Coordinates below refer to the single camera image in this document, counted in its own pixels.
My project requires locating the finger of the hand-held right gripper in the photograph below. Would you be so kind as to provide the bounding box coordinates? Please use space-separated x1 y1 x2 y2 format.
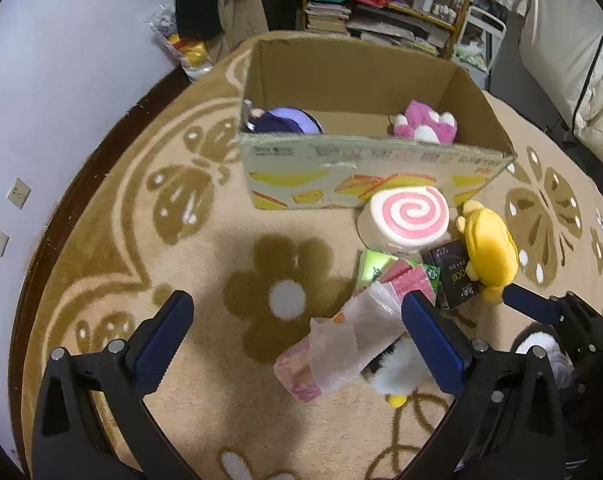
503 284 603 361

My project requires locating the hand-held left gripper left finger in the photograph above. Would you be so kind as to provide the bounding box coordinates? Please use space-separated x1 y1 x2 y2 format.
31 290 196 480

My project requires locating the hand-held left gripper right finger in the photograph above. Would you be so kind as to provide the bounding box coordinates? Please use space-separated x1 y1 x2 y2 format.
401 290 567 480

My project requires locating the black carton box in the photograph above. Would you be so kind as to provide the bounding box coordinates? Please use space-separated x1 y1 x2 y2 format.
421 240 487 311

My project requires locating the yellow plush toy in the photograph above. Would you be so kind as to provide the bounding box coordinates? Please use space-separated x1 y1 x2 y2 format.
454 201 519 303

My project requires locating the pink pack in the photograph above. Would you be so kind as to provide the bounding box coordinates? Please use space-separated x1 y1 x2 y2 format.
274 282 408 403

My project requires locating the pink swirl roll pillow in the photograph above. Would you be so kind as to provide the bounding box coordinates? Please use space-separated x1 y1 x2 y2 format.
357 185 452 256

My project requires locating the printed cardboard box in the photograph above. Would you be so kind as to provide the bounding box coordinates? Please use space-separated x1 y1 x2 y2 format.
237 35 518 211

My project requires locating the dark slipper with white fur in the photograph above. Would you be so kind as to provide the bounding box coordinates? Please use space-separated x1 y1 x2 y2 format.
510 324 572 388

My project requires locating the black and white penguin plush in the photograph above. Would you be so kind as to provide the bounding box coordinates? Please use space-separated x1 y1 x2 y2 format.
360 335 435 408

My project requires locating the pink and green packet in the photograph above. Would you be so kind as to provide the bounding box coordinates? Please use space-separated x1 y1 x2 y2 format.
381 259 442 307

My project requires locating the beige floral rug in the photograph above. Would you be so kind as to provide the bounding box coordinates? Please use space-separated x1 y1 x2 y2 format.
8 30 603 480

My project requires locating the pink paw plush toy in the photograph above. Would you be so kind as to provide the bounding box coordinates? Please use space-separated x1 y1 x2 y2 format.
392 100 458 145

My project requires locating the purple plush toy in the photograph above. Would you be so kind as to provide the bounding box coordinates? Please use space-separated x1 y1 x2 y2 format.
241 100 325 135

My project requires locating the white metal cart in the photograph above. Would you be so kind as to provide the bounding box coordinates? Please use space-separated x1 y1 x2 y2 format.
454 0 507 86

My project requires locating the cream garment cover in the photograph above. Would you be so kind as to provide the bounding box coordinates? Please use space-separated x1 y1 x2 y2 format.
519 0 603 176

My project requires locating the clear bag of toys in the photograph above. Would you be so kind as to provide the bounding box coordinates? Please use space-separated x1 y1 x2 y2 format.
146 4 214 81

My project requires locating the stack of magazines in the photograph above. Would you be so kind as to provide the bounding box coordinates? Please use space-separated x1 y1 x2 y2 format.
346 7 449 56

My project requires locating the stack of books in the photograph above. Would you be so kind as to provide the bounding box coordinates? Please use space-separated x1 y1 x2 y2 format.
305 2 352 36

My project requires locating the beige hanging garment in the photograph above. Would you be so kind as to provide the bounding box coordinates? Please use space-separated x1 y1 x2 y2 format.
218 0 277 46

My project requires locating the yellow frame shelf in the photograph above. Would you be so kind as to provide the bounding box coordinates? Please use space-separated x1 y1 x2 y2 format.
301 0 482 58

